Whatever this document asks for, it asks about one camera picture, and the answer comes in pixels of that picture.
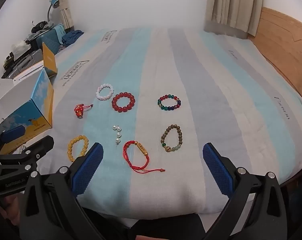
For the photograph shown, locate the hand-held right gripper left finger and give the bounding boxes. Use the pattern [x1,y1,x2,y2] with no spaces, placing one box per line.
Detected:
[19,142,131,240]

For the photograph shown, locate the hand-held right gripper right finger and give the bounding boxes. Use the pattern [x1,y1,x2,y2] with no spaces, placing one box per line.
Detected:
[203,142,295,240]

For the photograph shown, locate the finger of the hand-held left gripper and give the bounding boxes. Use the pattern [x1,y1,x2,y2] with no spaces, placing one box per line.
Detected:
[0,126,26,155]
[0,135,54,175]

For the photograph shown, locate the yellow bead bracelet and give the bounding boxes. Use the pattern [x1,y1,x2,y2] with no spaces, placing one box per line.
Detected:
[66,135,90,162]

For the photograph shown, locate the pearl bead string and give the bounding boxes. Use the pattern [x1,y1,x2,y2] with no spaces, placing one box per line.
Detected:
[112,124,123,146]

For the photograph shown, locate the white cardboard box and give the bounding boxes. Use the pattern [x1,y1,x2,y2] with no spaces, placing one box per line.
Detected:
[0,42,58,155]

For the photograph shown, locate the red knotted cord charm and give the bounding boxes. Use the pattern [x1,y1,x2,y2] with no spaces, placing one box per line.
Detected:
[74,104,94,118]

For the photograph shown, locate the red woven cord bracelet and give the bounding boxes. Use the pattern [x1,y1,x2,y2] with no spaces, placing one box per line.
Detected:
[123,141,166,173]

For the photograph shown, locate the multicolour bead bracelets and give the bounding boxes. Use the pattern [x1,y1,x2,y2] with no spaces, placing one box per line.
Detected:
[160,124,183,153]

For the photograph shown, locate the multicoloured glass bead bracelet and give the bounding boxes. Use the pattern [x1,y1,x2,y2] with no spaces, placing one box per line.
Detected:
[157,94,182,112]

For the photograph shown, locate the person's left hand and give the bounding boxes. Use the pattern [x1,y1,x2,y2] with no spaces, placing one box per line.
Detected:
[1,195,21,227]

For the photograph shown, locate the grey suitcase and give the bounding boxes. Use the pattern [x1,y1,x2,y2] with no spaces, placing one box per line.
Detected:
[2,49,45,79]

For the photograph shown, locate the white crumpled plastic bag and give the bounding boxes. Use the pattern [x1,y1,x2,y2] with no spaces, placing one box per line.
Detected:
[12,40,31,55]

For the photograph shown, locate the teal suitcase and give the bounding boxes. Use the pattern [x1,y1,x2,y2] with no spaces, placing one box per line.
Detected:
[36,25,65,55]

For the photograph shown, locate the striped blanket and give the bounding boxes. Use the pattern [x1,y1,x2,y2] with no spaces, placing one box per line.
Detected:
[51,27,302,215]

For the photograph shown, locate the black bag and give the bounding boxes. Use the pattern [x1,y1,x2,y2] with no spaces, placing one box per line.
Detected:
[31,20,49,33]

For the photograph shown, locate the blue folded clothes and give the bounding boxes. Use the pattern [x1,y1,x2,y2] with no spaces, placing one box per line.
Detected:
[61,30,84,47]

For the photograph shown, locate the blue desk lamp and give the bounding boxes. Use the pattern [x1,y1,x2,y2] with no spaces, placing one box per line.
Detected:
[47,0,60,23]

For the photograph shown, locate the narrow beige curtain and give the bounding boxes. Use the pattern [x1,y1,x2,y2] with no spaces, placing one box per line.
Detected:
[53,0,74,32]

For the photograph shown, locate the wooden headboard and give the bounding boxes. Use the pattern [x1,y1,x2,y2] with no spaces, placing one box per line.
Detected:
[247,6,302,103]

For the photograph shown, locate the wide beige curtain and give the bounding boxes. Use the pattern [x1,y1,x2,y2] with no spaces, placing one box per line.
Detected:
[203,0,264,39]

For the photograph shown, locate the red bead bracelet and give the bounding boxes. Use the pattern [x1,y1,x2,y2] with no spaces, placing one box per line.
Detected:
[111,92,136,112]

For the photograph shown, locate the white bead bracelet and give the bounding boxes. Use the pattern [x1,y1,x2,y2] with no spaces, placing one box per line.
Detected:
[96,83,115,101]

